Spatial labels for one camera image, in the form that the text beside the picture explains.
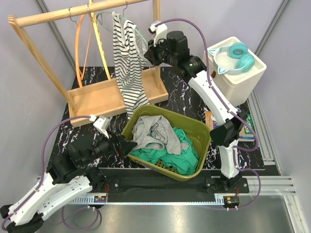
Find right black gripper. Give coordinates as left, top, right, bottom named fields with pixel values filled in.
left=144, top=36, right=176, bottom=67

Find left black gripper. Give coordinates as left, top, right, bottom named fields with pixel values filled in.
left=81, top=128, right=138, bottom=166

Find black white striped tank top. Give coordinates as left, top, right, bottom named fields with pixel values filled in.
left=112, top=12, right=149, bottom=118

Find grey tank top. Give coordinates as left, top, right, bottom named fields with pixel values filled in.
left=132, top=115, right=190, bottom=155

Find yellow hanger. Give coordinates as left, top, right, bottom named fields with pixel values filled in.
left=90, top=13, right=111, bottom=81

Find green hanger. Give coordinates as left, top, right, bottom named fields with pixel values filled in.
left=96, top=11, right=149, bottom=49

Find green tank top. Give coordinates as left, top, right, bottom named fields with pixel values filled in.
left=131, top=127, right=199, bottom=176

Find orange hanger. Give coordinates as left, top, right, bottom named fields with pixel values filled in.
left=74, top=13, right=94, bottom=88

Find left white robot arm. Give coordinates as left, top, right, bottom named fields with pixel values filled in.
left=0, top=133, right=137, bottom=233

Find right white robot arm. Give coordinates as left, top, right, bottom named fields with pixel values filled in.
left=144, top=31, right=247, bottom=193

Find wooden clothes rack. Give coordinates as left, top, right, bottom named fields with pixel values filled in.
left=7, top=0, right=170, bottom=128

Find teal cat-ear headphones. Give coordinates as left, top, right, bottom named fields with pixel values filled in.
left=208, top=42, right=255, bottom=75

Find cream drawer cabinet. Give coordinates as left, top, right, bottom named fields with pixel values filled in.
left=204, top=36, right=267, bottom=106

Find book with green cover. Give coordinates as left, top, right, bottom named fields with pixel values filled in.
left=205, top=111, right=256, bottom=141

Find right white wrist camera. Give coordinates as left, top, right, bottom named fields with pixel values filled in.
left=148, top=20, right=168, bottom=47

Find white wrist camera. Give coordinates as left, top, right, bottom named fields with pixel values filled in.
left=89, top=115, right=110, bottom=138
left=148, top=20, right=168, bottom=47

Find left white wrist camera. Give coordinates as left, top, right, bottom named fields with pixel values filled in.
left=89, top=115, right=110, bottom=138

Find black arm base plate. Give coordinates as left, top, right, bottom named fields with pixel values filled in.
left=101, top=168, right=249, bottom=204

